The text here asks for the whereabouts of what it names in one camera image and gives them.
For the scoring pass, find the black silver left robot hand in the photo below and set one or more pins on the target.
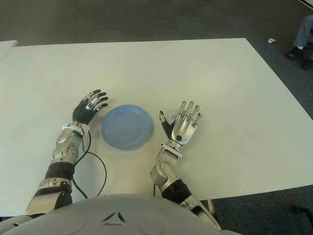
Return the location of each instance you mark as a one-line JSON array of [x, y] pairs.
[[85, 112]]

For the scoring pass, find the black shoe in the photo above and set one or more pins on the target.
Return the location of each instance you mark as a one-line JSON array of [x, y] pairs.
[[296, 52]]

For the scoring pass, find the blue round plate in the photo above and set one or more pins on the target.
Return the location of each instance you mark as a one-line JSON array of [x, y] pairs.
[[127, 126]]

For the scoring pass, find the white side table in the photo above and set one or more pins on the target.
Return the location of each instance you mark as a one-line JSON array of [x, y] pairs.
[[7, 49]]

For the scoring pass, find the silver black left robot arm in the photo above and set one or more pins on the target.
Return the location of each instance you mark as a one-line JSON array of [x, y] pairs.
[[63, 156]]

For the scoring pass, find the black table base frame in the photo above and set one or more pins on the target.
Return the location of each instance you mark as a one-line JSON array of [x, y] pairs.
[[209, 208]]

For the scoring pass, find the small white floor object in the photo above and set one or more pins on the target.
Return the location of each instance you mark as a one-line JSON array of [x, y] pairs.
[[271, 40]]

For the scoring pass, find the grey robot torso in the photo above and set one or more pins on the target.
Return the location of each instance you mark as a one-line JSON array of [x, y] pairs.
[[110, 215]]

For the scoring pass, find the black chair base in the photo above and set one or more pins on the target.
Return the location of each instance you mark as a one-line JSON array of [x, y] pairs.
[[303, 211]]

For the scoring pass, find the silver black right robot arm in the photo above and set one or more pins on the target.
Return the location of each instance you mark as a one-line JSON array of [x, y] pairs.
[[171, 176]]

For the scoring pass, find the grey trouser leg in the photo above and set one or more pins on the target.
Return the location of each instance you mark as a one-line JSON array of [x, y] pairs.
[[303, 31]]

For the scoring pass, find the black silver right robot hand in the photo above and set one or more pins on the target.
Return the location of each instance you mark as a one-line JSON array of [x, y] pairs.
[[183, 127]]

